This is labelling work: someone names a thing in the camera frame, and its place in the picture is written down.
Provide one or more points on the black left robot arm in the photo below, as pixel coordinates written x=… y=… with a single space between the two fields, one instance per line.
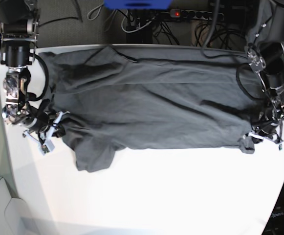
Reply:
x=265 y=54

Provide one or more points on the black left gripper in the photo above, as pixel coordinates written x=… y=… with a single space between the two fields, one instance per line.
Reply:
x=267 y=128

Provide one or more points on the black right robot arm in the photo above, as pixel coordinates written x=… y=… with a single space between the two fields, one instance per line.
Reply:
x=19 y=23

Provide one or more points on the dark grey t-shirt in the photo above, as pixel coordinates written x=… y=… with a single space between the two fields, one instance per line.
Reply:
x=147 y=98

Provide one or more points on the grey bin corner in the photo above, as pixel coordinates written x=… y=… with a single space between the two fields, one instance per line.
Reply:
x=11 y=222

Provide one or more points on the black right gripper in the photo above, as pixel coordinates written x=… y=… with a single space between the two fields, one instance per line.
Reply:
x=44 y=121

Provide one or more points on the blue box overhead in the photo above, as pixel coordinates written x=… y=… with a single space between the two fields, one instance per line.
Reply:
x=137 y=4

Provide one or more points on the black power strip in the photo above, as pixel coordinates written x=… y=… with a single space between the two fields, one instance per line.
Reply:
x=191 y=14

